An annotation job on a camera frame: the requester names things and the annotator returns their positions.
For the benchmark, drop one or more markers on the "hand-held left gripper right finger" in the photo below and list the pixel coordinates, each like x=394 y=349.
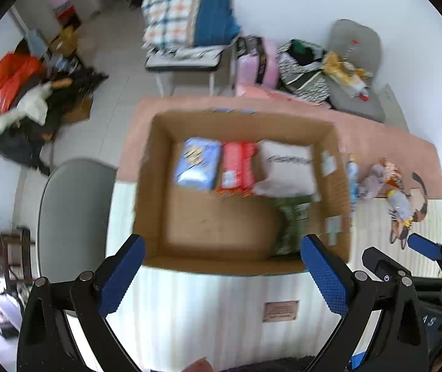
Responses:
x=323 y=279

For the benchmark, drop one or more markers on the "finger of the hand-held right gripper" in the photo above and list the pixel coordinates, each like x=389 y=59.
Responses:
x=379 y=262
x=424 y=246

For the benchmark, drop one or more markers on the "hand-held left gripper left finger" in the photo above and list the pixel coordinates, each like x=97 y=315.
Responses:
x=122 y=275

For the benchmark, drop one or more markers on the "green soft packet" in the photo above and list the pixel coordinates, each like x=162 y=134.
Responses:
x=292 y=221

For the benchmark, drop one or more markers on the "pale pink soft packet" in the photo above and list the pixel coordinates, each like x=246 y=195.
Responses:
x=372 y=182

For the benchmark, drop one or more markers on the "white soft packet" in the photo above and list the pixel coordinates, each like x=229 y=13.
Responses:
x=287 y=170

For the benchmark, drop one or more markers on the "person's left hand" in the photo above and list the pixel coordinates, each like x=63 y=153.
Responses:
x=199 y=365

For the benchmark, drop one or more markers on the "white and orange packet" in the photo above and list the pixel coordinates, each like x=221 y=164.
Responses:
x=399 y=203

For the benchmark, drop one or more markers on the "brown mat label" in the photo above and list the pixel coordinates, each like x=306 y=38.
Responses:
x=281 y=311

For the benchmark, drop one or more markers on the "orange snack packet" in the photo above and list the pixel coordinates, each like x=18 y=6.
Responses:
x=391 y=174

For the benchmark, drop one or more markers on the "grey round chair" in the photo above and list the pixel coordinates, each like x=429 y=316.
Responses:
x=73 y=209

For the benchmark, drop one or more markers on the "slim blue packet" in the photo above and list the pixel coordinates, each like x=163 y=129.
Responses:
x=352 y=178

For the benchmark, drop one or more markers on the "pink blanket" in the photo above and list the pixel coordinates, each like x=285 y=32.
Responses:
x=391 y=143

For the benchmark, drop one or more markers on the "wooden stool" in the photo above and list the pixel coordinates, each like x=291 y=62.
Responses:
x=9 y=255

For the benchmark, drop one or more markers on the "blue tissue packet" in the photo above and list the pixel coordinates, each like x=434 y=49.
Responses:
x=197 y=162

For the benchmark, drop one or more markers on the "red tissue packet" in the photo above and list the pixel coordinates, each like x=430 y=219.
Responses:
x=238 y=168

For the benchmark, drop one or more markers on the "black backpack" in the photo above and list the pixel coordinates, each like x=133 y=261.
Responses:
x=15 y=145

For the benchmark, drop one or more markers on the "pile of yellow packets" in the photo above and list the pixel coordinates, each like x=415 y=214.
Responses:
x=347 y=71

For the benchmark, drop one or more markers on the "white cloth bag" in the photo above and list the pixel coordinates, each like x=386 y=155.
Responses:
x=31 y=106

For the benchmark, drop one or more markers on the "pile of dark clothes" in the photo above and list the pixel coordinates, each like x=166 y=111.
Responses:
x=77 y=85

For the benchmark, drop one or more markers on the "black and white striped bag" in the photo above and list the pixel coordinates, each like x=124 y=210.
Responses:
x=302 y=71

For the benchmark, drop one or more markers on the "grey cushioned chair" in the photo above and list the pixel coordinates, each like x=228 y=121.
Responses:
x=356 y=42

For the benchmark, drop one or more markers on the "white chair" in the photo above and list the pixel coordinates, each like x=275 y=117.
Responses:
x=184 y=62

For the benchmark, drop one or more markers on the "red plastic bag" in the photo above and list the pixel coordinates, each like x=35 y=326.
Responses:
x=5 y=83

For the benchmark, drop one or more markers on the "pink suitcase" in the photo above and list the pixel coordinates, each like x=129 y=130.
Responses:
x=255 y=64

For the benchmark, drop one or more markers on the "small brown cardboard box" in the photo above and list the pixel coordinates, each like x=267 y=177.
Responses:
x=65 y=40

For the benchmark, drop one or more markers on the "plaid quilt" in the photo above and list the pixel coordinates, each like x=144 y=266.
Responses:
x=170 y=7

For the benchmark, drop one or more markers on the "blue quilt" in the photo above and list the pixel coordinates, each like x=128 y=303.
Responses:
x=215 y=11

